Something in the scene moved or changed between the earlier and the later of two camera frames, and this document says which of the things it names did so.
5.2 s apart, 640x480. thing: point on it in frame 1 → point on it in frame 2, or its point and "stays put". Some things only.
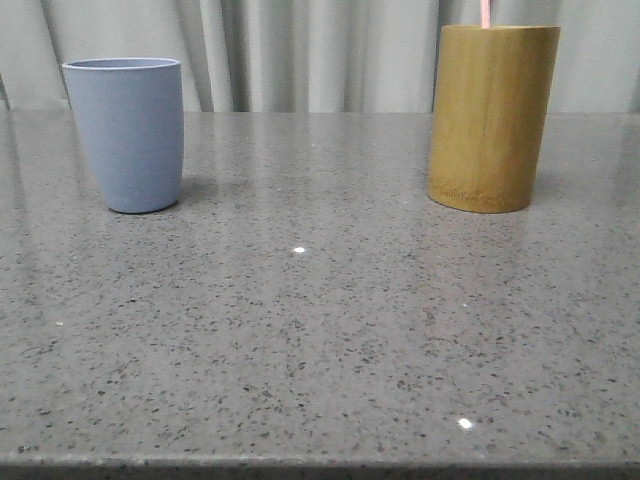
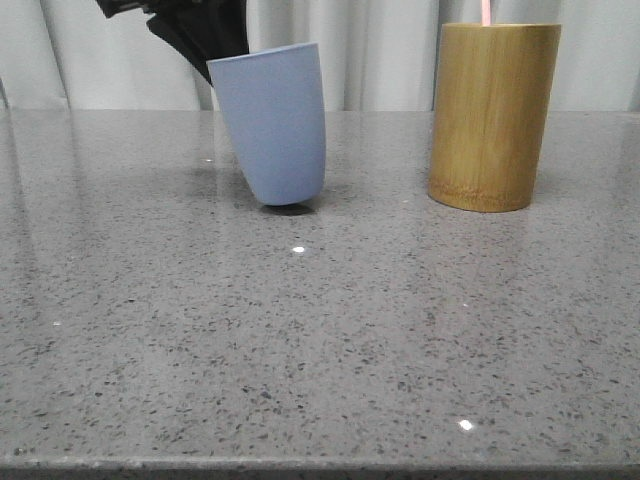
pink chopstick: x=486 y=14 stays put
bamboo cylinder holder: x=492 y=97 stays put
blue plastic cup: x=133 y=111 → x=274 y=104
